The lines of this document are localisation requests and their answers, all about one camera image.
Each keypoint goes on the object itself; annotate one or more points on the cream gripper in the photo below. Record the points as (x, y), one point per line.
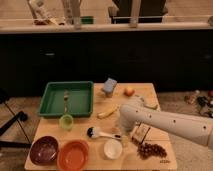
(125, 139)

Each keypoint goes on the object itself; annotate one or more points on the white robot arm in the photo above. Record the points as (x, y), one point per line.
(194, 128)

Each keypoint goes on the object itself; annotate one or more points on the green plastic tray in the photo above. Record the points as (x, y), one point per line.
(75, 98)

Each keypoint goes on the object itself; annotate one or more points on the brown chocolate box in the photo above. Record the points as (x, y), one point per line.
(139, 133)

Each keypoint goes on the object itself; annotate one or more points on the small white bowl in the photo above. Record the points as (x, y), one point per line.
(113, 149)

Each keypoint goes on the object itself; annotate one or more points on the wooden table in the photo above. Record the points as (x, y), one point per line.
(129, 160)

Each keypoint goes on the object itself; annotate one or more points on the bunch of red grapes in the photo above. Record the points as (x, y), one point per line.
(147, 150)

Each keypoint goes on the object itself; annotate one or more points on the yellow banana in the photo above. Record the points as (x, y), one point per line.
(107, 113)

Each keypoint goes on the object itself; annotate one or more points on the orange fruit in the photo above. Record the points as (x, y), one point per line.
(129, 91)

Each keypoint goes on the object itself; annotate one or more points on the blue sponge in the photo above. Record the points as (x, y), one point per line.
(109, 85)

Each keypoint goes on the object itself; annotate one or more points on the orange bowl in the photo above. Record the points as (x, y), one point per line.
(73, 156)

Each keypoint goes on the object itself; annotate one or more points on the small green cup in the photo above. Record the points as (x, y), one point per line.
(66, 122)

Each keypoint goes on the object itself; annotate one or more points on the metal fork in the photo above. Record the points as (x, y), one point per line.
(66, 97)

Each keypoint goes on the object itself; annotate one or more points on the purple bowl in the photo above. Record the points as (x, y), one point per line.
(44, 151)

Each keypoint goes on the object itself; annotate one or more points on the black tripod stand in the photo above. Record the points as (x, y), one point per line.
(19, 117)

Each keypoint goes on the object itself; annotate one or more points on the green container on counter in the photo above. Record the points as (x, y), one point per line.
(87, 19)

